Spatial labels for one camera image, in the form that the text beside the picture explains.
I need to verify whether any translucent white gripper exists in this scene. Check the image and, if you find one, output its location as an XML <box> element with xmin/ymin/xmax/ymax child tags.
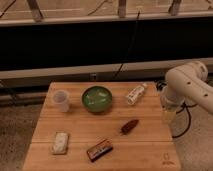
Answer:
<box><xmin>160</xmin><ymin>87</ymin><xmax>184</xmax><ymax>124</ymax></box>

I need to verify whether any dark red pepper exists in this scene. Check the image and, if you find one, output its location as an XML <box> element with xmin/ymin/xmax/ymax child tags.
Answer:
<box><xmin>121</xmin><ymin>119</ymin><xmax>139</xmax><ymax>135</ymax></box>

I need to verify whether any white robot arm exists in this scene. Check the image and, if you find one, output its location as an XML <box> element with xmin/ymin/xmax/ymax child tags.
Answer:
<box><xmin>160</xmin><ymin>61</ymin><xmax>213</xmax><ymax>124</ymax></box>

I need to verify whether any white plastic bottle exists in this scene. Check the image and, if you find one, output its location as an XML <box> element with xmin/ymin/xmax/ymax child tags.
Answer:
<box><xmin>126</xmin><ymin>83</ymin><xmax>148</xmax><ymax>105</ymax></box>

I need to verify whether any wooden cutting board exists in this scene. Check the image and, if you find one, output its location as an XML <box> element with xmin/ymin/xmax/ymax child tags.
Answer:
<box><xmin>22</xmin><ymin>82</ymin><xmax>181</xmax><ymax>171</ymax></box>

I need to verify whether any green bowl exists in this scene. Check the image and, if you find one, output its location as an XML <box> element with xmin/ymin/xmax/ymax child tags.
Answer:
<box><xmin>82</xmin><ymin>86</ymin><xmax>112</xmax><ymax>113</ymax></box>

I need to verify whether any white sponge block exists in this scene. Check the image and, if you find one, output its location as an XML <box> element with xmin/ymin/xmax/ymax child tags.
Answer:
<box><xmin>52</xmin><ymin>132</ymin><xmax>69</xmax><ymax>155</ymax></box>

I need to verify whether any black cable bundle on floor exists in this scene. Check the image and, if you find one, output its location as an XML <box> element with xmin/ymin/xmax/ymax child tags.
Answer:
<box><xmin>155</xmin><ymin>79</ymin><xmax>201</xmax><ymax>139</ymax></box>

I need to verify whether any black hanging cable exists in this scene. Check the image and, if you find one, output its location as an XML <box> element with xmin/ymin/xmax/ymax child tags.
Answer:
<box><xmin>111</xmin><ymin>11</ymin><xmax>142</xmax><ymax>81</ymax></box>

